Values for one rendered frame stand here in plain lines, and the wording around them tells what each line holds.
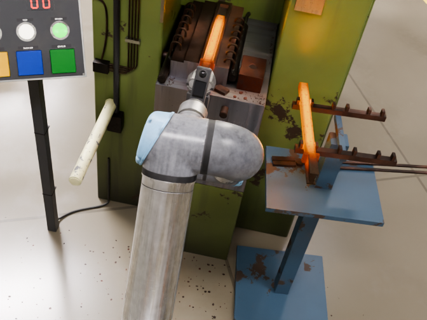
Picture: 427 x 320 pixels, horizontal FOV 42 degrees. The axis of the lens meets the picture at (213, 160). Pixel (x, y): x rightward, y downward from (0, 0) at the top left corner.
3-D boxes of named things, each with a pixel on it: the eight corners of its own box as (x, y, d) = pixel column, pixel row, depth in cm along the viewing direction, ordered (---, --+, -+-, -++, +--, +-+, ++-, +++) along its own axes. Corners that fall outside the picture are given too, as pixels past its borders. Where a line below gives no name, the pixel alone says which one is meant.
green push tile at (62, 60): (76, 72, 178) (74, 48, 176) (52, 73, 176) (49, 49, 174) (76, 71, 180) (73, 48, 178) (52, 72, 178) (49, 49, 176)
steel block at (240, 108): (243, 192, 220) (265, 106, 188) (149, 173, 221) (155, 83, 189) (258, 105, 260) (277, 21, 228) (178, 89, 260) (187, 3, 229)
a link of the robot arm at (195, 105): (177, 105, 166) (209, 112, 166) (180, 95, 170) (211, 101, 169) (175, 127, 172) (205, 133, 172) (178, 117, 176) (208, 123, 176)
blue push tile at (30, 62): (43, 74, 175) (41, 50, 173) (18, 75, 173) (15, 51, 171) (43, 73, 177) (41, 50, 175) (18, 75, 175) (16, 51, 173)
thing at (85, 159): (82, 188, 195) (81, 178, 191) (67, 185, 195) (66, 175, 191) (117, 110, 226) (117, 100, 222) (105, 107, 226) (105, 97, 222)
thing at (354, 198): (382, 226, 187) (384, 223, 186) (265, 211, 186) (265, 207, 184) (370, 164, 209) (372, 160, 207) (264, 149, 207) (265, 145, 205)
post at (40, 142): (56, 232, 252) (31, 24, 176) (47, 230, 252) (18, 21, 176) (59, 225, 255) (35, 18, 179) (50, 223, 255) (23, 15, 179)
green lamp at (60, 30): (65, 40, 174) (65, 28, 171) (51, 37, 175) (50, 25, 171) (69, 35, 177) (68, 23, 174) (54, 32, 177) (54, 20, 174)
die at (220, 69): (225, 87, 193) (229, 66, 187) (169, 75, 194) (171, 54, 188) (241, 24, 223) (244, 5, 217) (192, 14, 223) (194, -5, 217)
